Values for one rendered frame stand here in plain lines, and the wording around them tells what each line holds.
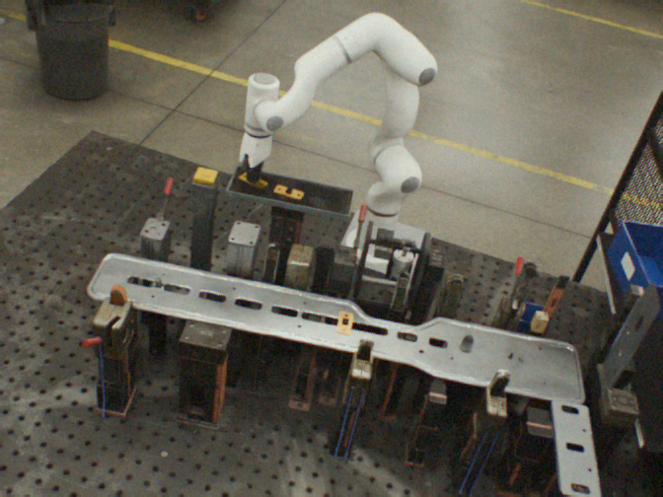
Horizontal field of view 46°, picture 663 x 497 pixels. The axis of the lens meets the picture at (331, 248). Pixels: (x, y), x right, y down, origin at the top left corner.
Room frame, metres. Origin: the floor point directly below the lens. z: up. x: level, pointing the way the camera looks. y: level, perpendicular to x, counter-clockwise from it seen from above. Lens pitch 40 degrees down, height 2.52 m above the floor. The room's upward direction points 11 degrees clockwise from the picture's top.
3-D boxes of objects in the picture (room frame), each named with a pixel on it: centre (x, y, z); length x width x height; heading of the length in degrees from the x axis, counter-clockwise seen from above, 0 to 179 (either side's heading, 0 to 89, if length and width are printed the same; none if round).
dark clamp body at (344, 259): (1.73, -0.05, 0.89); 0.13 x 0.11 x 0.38; 179
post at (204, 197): (1.87, 0.41, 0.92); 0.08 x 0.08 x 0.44; 89
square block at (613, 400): (1.39, -0.82, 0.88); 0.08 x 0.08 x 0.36; 89
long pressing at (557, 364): (1.52, -0.06, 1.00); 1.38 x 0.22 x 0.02; 89
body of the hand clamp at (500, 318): (1.69, -0.55, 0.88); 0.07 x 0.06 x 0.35; 179
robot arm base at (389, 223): (2.14, -0.14, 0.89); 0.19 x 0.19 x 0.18
